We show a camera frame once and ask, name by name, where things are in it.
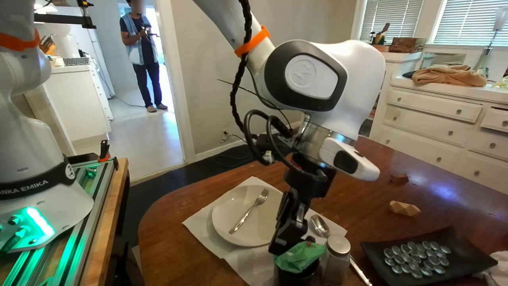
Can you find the tan crumpled object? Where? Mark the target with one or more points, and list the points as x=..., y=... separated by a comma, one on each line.
x=404, y=209

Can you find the small wooden block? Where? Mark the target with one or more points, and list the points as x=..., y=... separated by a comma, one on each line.
x=399, y=180

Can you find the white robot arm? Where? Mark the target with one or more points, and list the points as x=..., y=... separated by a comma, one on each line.
x=334, y=85

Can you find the silver fork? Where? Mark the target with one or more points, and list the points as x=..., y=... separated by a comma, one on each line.
x=258, y=202

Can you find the black mug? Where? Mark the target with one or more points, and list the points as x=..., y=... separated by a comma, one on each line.
x=305, y=279

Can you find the white dresser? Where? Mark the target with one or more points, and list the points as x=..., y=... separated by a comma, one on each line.
x=455, y=128

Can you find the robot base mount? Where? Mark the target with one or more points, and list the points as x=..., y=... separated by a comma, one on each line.
x=67, y=239

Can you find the silver spoon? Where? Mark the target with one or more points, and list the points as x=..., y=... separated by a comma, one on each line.
x=321, y=229

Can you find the brown cloth on dresser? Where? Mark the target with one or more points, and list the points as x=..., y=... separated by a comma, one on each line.
x=459, y=75

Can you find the person in blue vest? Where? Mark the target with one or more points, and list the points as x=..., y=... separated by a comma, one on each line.
x=135, y=34

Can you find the black tray with glass gems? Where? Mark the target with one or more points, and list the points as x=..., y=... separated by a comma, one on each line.
x=426, y=259

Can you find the green cloth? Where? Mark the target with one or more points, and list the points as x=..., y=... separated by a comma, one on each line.
x=299, y=256

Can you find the white round plate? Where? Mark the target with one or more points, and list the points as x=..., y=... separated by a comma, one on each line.
x=259, y=228

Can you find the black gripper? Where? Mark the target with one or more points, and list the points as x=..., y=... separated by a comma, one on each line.
x=305, y=185

